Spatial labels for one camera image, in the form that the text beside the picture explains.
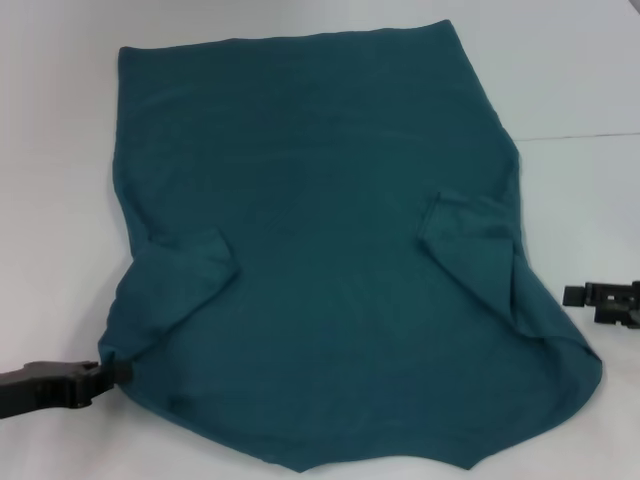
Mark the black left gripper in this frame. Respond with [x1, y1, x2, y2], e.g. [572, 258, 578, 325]
[0, 362, 134, 424]

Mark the teal blue shirt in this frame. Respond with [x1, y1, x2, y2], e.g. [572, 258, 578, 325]
[97, 18, 606, 474]

